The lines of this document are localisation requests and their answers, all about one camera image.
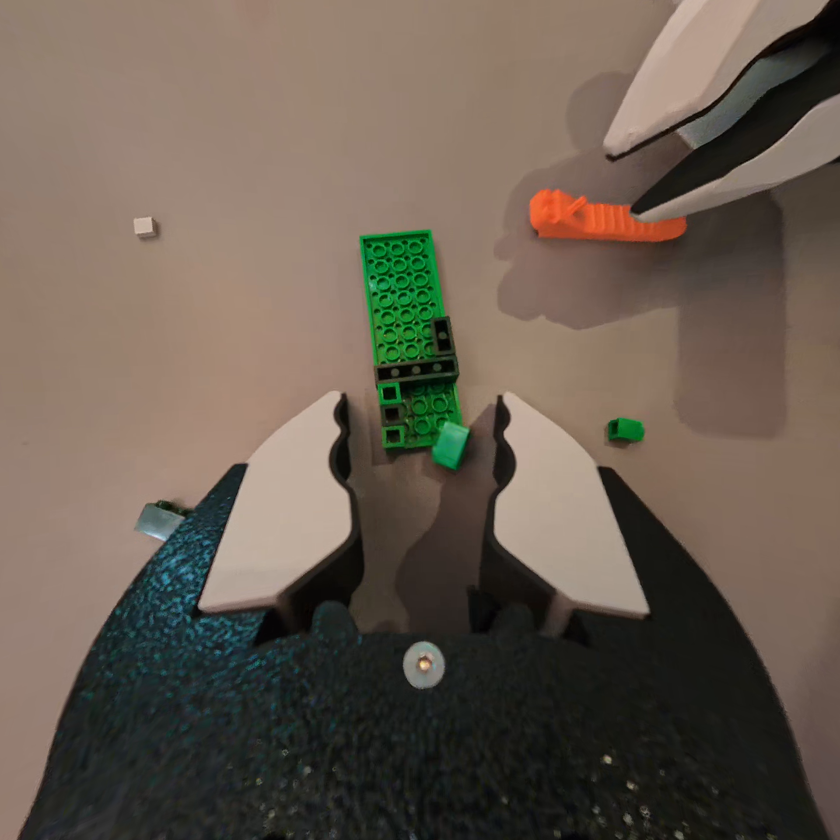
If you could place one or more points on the small white brick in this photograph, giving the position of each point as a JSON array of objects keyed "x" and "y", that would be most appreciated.
[{"x": 144, "y": 228}]

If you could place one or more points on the pale grey brick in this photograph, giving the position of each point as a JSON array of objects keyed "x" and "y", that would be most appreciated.
[{"x": 157, "y": 522}]

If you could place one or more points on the green square brick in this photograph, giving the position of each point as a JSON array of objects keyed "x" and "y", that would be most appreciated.
[
  {"x": 394, "y": 438},
  {"x": 390, "y": 394}
]

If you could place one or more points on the green building plate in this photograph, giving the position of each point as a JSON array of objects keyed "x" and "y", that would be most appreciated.
[{"x": 394, "y": 282}]

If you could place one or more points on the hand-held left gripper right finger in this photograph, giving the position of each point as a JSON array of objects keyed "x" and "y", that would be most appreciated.
[{"x": 564, "y": 518}]

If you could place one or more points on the light green slope brick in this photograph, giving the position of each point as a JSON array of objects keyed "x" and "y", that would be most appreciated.
[{"x": 449, "y": 446}]

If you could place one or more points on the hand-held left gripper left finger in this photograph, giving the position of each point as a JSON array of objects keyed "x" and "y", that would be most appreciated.
[{"x": 289, "y": 512}]

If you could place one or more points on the small green brick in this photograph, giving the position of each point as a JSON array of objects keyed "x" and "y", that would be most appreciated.
[{"x": 630, "y": 431}]

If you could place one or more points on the short black brick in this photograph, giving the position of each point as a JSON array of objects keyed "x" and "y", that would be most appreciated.
[{"x": 443, "y": 338}]

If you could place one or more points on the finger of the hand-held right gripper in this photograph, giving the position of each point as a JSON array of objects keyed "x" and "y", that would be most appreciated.
[
  {"x": 702, "y": 59},
  {"x": 774, "y": 164}
]

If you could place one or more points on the dark square brick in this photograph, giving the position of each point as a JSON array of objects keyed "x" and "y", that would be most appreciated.
[{"x": 391, "y": 415}]

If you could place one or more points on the long black brick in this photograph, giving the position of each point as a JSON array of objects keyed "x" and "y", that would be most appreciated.
[{"x": 413, "y": 372}]

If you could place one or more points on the orange brick separator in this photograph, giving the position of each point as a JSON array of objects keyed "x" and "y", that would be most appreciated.
[{"x": 590, "y": 223}]

